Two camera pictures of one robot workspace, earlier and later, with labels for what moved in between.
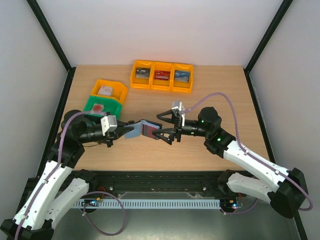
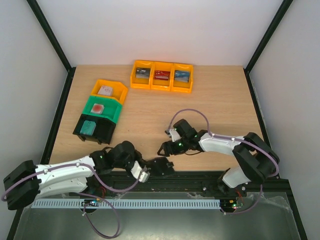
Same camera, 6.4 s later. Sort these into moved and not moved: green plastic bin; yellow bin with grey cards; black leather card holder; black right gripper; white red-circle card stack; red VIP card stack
Moved: black right gripper; black leather card holder
Not moved: yellow bin with grey cards; red VIP card stack; white red-circle card stack; green plastic bin
